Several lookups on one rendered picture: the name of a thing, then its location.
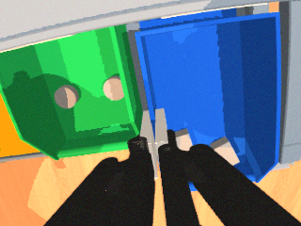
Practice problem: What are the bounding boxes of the blue bin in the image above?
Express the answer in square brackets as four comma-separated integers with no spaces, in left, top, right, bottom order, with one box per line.
[135,12,281,183]

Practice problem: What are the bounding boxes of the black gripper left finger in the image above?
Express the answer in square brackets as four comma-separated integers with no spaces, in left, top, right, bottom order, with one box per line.
[43,110,158,226]

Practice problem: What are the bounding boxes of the grey shelf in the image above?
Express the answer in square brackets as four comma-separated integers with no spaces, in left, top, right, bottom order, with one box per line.
[0,0,301,171]

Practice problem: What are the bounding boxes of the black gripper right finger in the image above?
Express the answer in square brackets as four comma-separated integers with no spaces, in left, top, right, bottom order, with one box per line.
[155,108,301,226]

